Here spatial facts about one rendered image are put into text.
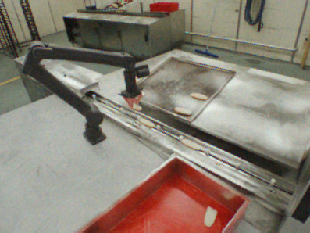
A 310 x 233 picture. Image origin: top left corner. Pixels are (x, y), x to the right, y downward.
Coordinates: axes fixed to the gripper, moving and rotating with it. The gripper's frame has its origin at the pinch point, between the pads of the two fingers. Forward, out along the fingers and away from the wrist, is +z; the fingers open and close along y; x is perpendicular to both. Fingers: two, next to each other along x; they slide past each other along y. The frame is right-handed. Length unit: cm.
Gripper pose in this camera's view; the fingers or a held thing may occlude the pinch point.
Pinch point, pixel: (133, 105)
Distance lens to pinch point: 114.4
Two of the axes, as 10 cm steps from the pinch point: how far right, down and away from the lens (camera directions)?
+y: 6.6, -4.6, 5.9
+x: -7.5, -3.3, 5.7
